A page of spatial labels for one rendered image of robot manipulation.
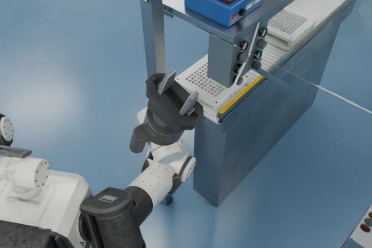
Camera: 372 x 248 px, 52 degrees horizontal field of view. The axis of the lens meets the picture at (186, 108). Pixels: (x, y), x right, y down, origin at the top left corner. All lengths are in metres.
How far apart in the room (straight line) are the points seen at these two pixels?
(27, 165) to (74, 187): 0.13
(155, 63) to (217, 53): 0.31
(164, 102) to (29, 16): 3.57
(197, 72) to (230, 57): 0.39
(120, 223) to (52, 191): 0.19
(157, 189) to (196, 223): 1.37
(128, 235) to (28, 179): 0.25
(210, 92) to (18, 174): 0.94
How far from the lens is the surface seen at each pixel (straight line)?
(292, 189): 2.57
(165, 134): 0.75
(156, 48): 1.51
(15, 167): 0.91
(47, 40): 3.79
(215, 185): 2.25
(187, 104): 0.65
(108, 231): 0.90
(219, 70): 1.40
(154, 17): 1.43
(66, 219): 0.93
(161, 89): 0.68
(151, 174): 1.03
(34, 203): 0.97
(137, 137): 0.80
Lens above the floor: 2.10
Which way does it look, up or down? 46 degrees down
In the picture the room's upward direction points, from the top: straight up
